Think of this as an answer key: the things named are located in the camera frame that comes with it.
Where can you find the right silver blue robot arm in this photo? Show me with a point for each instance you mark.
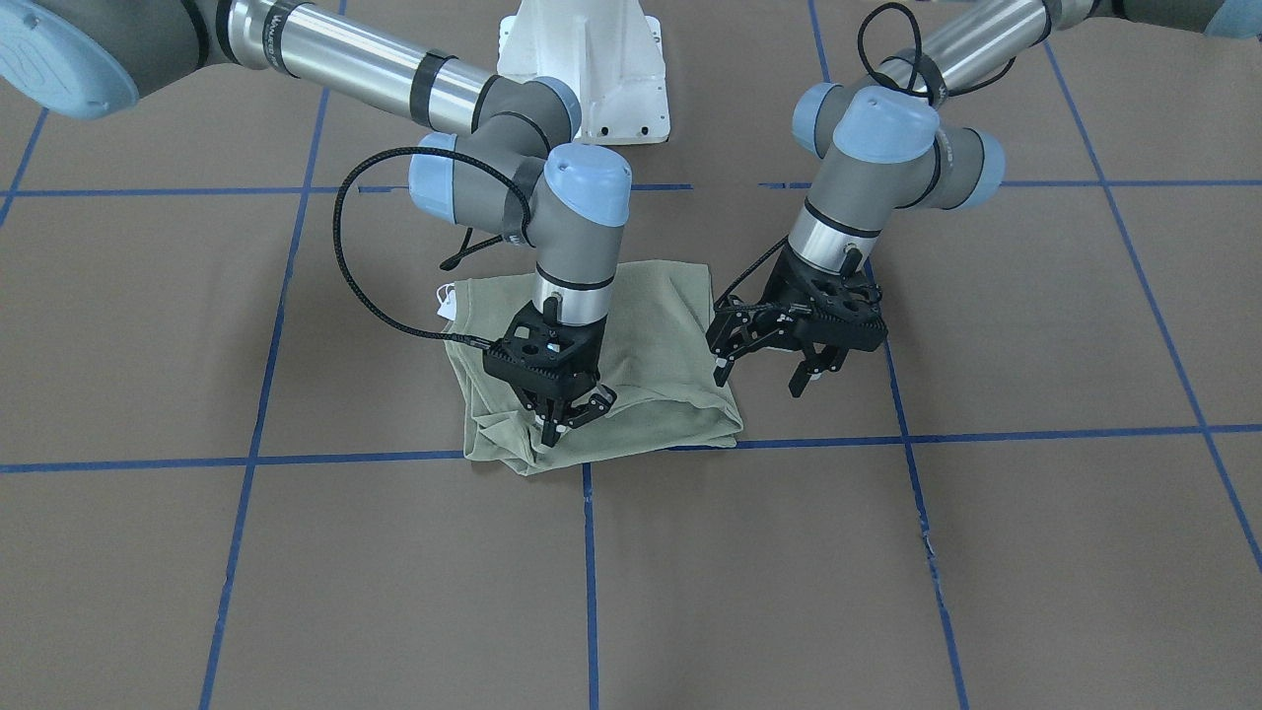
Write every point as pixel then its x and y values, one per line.
pixel 499 155

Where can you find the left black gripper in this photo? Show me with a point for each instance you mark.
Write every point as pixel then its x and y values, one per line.
pixel 767 331

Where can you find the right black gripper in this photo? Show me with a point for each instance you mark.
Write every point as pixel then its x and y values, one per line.
pixel 565 401

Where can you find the green long-sleeve shirt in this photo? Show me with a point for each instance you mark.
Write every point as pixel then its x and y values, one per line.
pixel 654 358

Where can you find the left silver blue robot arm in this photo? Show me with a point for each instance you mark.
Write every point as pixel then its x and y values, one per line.
pixel 882 146

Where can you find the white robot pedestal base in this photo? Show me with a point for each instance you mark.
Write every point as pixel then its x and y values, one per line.
pixel 609 52

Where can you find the white Miniso hang tag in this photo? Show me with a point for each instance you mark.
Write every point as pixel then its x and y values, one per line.
pixel 447 302

